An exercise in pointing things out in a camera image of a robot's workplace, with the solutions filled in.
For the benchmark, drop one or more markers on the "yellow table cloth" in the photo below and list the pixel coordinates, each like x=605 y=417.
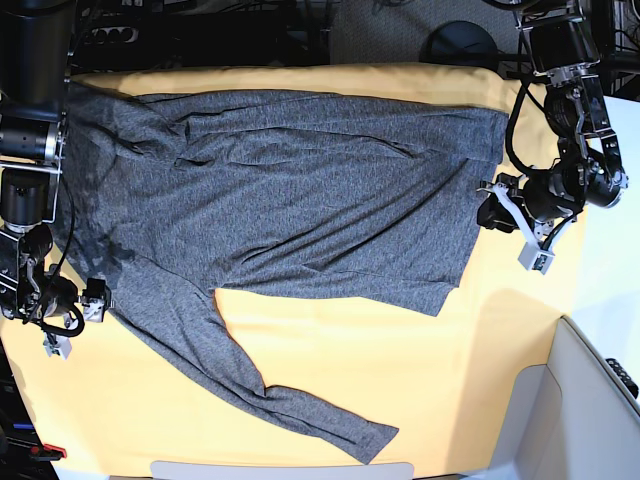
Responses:
x=445 y=382

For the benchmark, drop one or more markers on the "red clamp at left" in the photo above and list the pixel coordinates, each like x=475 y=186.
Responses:
x=46 y=452

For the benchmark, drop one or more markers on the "grey long-sleeve T-shirt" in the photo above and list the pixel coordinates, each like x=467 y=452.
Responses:
x=281 y=193

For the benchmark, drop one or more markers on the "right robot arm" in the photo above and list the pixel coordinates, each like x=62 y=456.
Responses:
x=35 y=48

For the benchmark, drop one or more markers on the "black round stand base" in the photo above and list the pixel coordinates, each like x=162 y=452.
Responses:
x=460 y=43

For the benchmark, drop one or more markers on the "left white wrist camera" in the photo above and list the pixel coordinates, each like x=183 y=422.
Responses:
x=534 y=258

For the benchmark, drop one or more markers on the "black remote control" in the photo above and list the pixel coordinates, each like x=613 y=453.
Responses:
x=624 y=377

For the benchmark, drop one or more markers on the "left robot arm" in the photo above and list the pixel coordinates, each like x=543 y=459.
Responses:
x=589 y=171

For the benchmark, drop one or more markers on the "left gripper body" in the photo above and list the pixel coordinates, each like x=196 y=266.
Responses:
x=544 y=206

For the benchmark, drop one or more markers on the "white power strip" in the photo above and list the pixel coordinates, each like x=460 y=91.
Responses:
x=110 y=35

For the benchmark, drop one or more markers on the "white box bin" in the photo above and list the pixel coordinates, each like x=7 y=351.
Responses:
x=569 y=418

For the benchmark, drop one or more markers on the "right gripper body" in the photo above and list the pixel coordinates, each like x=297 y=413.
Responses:
x=59 y=299

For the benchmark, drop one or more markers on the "grey tray at bottom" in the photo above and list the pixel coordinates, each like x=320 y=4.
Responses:
x=176 y=470

